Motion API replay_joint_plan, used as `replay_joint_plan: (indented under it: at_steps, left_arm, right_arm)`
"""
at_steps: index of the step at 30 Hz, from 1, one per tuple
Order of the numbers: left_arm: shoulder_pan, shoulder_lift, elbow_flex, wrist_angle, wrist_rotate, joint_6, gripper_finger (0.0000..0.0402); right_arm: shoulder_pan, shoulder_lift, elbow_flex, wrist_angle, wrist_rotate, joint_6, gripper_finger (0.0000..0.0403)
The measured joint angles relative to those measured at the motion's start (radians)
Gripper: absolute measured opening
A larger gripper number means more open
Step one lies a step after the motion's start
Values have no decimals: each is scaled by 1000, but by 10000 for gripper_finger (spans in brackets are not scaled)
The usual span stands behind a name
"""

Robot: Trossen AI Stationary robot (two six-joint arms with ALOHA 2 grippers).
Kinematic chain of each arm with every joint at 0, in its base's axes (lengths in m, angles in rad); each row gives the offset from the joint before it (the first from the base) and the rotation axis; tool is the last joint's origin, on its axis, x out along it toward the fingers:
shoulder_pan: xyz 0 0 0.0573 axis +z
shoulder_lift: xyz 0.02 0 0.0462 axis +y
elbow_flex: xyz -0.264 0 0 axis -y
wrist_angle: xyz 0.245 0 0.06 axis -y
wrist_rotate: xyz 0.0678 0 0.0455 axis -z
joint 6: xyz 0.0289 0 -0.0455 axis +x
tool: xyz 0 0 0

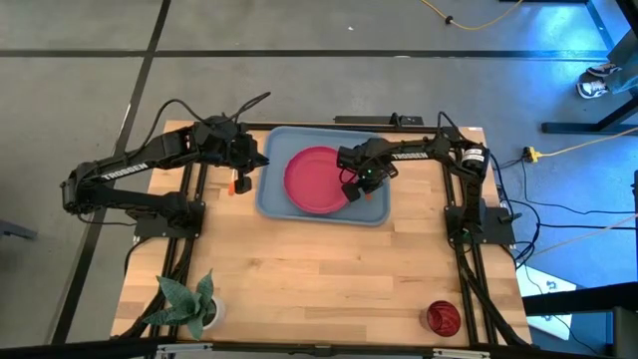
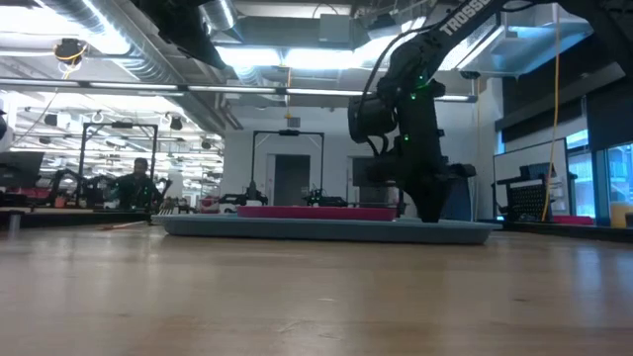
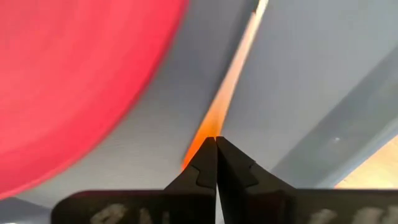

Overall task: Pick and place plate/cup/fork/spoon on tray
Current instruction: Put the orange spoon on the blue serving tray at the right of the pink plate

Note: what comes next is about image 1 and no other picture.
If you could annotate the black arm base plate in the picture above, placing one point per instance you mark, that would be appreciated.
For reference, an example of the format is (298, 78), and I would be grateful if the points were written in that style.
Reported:
(149, 227)
(498, 229)

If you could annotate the person's shoe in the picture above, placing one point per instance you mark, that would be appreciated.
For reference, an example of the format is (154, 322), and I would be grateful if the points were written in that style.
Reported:
(604, 69)
(592, 89)

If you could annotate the black front crossbar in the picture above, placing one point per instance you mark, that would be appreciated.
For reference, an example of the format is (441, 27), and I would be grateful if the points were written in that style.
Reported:
(75, 349)

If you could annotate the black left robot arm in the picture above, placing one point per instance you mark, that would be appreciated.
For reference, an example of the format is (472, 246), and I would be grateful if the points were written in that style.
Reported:
(124, 170)

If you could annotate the white plant pot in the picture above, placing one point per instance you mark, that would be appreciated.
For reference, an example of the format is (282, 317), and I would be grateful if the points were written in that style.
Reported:
(220, 314)

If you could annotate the black bar bracket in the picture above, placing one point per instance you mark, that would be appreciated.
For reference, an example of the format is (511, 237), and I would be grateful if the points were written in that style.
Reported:
(369, 120)

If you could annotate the pink round plate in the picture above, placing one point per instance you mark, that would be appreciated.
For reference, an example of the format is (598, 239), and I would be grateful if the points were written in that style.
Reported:
(314, 179)

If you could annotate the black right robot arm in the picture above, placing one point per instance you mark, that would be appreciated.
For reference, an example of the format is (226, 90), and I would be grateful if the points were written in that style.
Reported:
(414, 155)

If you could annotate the blue plastic tray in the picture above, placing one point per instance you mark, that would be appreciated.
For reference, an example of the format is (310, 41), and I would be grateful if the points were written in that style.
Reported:
(279, 199)

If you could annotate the white sheet with blue marks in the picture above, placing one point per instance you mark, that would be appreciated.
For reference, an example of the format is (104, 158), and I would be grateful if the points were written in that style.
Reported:
(543, 289)

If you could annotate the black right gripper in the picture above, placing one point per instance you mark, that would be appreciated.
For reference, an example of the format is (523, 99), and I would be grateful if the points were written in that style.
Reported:
(366, 159)

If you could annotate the black aluminium table frame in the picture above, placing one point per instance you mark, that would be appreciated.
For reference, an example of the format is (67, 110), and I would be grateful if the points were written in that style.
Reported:
(175, 254)

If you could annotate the red translucent cup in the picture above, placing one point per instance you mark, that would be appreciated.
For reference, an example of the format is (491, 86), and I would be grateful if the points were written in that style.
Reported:
(443, 319)

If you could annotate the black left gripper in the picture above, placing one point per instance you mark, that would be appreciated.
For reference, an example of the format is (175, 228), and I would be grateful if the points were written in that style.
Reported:
(244, 152)

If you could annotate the green leafy plant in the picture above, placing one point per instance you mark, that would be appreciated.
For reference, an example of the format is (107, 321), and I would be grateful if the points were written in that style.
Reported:
(184, 304)

